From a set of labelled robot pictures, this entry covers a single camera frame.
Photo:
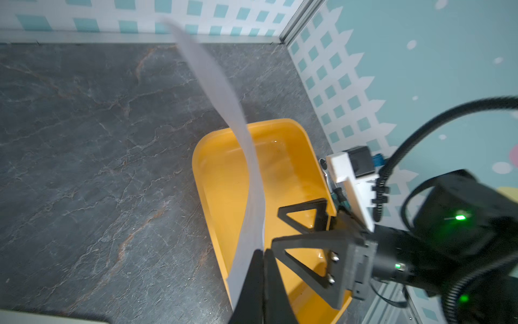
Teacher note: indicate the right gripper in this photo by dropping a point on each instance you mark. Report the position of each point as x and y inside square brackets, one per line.
[346, 258]

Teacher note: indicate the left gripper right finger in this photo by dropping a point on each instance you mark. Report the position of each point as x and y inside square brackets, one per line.
[276, 306]

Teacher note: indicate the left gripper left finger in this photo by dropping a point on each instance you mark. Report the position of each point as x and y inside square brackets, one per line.
[249, 308]

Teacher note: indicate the red special menu sheet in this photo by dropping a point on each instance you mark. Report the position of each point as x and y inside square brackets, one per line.
[227, 172]

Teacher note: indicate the white acrylic menu holder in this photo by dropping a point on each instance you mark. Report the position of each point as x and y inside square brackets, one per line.
[15, 317]

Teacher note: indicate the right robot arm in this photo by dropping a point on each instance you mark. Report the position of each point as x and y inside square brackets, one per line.
[461, 246]

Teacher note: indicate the yellow plastic tray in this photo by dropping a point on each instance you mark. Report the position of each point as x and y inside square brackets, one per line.
[291, 174]

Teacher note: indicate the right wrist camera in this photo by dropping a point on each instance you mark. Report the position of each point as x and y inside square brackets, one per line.
[354, 171]

